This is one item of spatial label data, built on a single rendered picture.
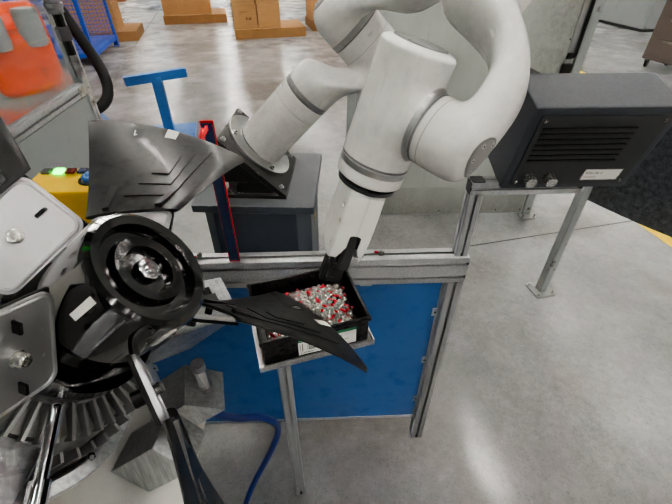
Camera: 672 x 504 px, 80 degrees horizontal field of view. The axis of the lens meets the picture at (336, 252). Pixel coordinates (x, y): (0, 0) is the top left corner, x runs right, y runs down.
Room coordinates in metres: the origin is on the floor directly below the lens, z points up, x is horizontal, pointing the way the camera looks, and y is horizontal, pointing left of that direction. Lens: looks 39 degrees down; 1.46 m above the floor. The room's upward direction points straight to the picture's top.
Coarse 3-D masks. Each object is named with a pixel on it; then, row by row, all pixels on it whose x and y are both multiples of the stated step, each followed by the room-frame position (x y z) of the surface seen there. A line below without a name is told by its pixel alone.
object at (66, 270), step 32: (96, 224) 0.28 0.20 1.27; (128, 224) 0.30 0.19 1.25; (160, 224) 0.33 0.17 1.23; (64, 256) 0.26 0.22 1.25; (96, 256) 0.25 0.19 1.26; (128, 256) 0.28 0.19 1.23; (160, 256) 0.30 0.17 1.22; (192, 256) 0.32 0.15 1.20; (32, 288) 0.27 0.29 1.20; (64, 288) 0.23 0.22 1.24; (96, 288) 0.22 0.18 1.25; (128, 288) 0.24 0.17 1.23; (160, 288) 0.27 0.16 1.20; (192, 288) 0.28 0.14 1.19; (64, 320) 0.22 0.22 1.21; (96, 320) 0.21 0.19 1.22; (128, 320) 0.22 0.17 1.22; (160, 320) 0.23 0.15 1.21; (64, 352) 0.23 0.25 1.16; (96, 352) 0.21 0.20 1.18; (128, 352) 0.22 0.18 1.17; (64, 384) 0.20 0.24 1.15; (96, 384) 0.22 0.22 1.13
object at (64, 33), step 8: (56, 16) 0.36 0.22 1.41; (56, 24) 0.37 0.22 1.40; (64, 24) 0.37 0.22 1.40; (56, 32) 0.36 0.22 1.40; (64, 32) 0.36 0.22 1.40; (64, 40) 0.36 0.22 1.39; (72, 48) 0.37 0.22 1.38; (72, 56) 0.36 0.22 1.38; (72, 64) 0.36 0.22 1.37; (80, 72) 0.37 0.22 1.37
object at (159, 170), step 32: (96, 128) 0.57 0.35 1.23; (128, 128) 0.59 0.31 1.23; (160, 128) 0.61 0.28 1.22; (96, 160) 0.50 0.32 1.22; (128, 160) 0.50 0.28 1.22; (160, 160) 0.51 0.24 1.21; (192, 160) 0.53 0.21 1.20; (224, 160) 0.57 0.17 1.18; (96, 192) 0.43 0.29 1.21; (128, 192) 0.43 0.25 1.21; (160, 192) 0.43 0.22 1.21; (192, 192) 0.45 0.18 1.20
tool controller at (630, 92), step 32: (544, 96) 0.71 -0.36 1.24; (576, 96) 0.71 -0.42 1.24; (608, 96) 0.71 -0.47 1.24; (640, 96) 0.71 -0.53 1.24; (512, 128) 0.74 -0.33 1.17; (544, 128) 0.68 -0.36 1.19; (576, 128) 0.68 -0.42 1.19; (608, 128) 0.68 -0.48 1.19; (640, 128) 0.69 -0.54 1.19; (512, 160) 0.71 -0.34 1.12; (544, 160) 0.70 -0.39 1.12; (576, 160) 0.70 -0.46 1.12; (608, 160) 0.71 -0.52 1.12; (640, 160) 0.72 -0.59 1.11
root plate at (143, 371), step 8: (136, 360) 0.21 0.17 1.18; (144, 368) 0.23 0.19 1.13; (144, 376) 0.20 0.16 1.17; (144, 384) 0.19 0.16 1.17; (152, 392) 0.19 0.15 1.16; (152, 400) 0.18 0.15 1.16; (160, 400) 0.22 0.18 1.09; (160, 408) 0.18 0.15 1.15; (160, 416) 0.17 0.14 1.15; (168, 416) 0.21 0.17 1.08
